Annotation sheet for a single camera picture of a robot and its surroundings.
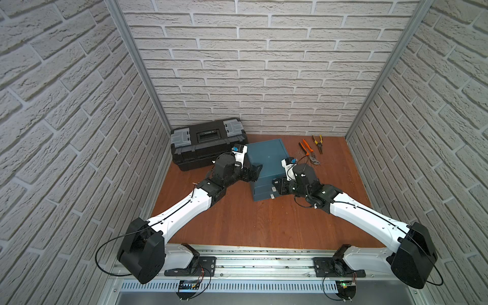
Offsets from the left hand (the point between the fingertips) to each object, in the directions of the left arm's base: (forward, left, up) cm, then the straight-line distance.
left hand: (256, 161), depth 78 cm
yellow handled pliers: (+31, -42, -23) cm, 57 cm away
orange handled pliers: (+23, -34, -22) cm, 46 cm away
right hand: (-6, -8, -6) cm, 12 cm away
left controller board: (-42, +27, -26) cm, 56 cm away
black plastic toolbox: (+15, +28, -7) cm, 33 cm away
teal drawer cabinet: (+6, -6, -2) cm, 9 cm away
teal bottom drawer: (-6, -4, -20) cm, 21 cm away
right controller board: (-43, -34, -23) cm, 60 cm away
